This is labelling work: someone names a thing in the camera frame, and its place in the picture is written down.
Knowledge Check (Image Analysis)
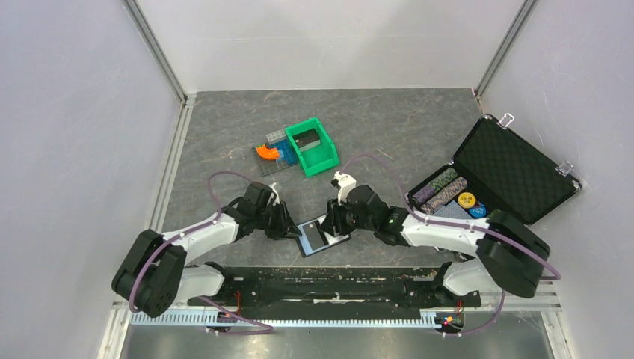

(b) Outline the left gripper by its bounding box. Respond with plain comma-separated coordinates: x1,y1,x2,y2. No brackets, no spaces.
254,200,302,241

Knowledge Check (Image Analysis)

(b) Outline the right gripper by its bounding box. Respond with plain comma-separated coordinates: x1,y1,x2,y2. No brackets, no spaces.
320,193,376,237

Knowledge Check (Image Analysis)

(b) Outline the black leather card holder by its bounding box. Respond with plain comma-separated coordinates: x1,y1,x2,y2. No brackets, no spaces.
296,215,351,257

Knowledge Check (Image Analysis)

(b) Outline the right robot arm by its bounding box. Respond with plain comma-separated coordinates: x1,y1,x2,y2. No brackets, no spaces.
320,185,550,305

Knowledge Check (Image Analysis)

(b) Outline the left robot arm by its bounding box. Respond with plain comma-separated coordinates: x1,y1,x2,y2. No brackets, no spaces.
111,182,301,318

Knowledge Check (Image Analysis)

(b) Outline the blue playing card deck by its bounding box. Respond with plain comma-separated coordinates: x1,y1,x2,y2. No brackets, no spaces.
434,202,473,220

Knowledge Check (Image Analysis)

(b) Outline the blue grid tray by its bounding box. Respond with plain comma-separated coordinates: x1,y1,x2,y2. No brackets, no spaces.
252,139,298,177

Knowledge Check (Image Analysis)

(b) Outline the green plastic bin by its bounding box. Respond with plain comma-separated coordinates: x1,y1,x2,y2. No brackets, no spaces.
284,117,340,177

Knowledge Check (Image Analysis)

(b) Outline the orange curved piece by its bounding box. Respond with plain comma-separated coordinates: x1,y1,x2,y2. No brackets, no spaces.
255,144,281,161

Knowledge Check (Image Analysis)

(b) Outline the black box in bin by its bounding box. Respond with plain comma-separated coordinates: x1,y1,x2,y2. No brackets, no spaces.
292,129,321,153

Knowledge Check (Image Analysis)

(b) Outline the grey brick block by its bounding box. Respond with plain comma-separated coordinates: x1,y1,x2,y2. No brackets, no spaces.
265,129,287,146

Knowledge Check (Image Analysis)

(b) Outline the upper poker chip row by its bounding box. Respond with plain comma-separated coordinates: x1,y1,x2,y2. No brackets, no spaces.
410,168,458,206

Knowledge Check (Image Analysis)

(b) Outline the poker chip row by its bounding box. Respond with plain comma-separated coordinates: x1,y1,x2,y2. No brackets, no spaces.
421,177,468,215
410,168,458,206

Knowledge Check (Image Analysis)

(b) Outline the yellow dealer button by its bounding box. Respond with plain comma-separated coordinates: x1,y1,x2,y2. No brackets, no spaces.
456,192,478,209

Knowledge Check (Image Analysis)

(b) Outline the blue dealer button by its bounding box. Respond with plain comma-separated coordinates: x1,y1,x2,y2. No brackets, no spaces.
468,205,487,218

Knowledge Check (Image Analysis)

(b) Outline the black poker chip case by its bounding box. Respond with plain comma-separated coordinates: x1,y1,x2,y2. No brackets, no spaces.
406,114,582,225

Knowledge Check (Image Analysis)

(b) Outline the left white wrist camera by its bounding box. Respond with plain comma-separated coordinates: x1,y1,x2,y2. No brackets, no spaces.
268,182,280,206

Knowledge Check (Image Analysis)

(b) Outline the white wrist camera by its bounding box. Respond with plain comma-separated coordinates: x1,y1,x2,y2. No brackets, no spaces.
331,171,357,205
268,182,280,206

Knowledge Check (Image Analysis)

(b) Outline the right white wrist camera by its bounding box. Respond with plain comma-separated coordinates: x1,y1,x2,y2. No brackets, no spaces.
331,171,357,205

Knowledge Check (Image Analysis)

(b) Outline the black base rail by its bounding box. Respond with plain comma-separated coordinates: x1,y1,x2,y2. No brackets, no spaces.
210,266,481,320

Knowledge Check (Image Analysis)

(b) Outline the white comb cable strip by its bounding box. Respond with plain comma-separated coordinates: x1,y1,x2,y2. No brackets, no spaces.
130,308,441,329

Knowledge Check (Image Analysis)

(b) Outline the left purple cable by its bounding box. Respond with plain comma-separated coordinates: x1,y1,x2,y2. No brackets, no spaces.
129,171,276,337

